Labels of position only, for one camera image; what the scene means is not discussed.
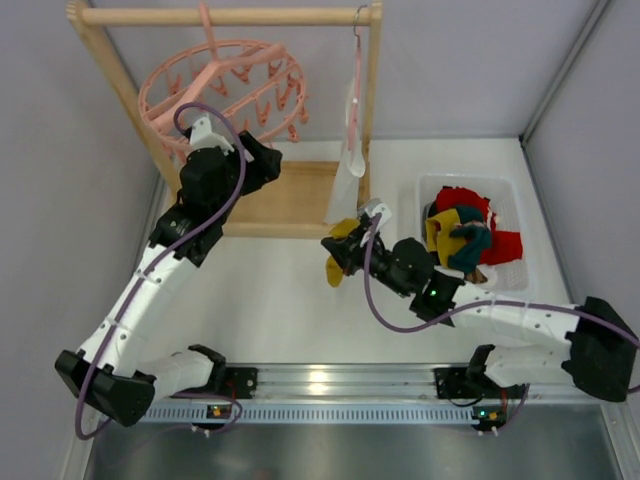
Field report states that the red sock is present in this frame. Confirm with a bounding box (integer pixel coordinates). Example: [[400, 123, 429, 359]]
[[480, 230, 523, 266], [435, 186, 498, 231]]

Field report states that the wooden clothes rack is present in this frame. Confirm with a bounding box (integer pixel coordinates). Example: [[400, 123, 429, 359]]
[[66, 1, 383, 239]]

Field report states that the dark green sock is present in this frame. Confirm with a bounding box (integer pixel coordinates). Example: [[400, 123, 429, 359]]
[[447, 205, 492, 274]]

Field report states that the pink metal-hook hanger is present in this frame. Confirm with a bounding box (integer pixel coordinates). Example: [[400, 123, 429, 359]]
[[347, 5, 365, 151]]

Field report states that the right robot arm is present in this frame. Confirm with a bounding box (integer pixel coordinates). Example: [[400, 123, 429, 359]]
[[321, 223, 639, 403]]

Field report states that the white cloth on hanger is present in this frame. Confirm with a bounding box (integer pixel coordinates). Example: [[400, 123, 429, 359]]
[[324, 84, 367, 224]]

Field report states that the white plastic basket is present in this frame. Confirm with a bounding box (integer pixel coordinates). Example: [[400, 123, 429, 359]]
[[415, 173, 538, 299]]

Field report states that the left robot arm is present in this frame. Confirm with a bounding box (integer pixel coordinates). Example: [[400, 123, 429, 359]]
[[54, 131, 282, 439]]

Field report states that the brown patterned sock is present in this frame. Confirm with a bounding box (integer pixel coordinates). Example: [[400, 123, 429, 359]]
[[465, 268, 488, 284]]

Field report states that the aluminium mounting rail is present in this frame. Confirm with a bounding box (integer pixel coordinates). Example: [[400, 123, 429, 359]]
[[149, 363, 626, 401]]

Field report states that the pink round clip hanger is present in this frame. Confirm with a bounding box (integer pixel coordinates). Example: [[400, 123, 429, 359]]
[[138, 2, 309, 163]]

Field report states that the white slotted cable duct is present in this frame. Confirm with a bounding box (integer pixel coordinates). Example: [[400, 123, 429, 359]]
[[142, 401, 504, 426]]

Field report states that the yellow sock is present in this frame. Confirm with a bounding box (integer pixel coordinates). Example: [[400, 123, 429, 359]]
[[425, 209, 467, 267], [325, 218, 360, 288]]

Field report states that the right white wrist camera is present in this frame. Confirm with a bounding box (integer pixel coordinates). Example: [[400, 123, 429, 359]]
[[357, 198, 392, 230]]

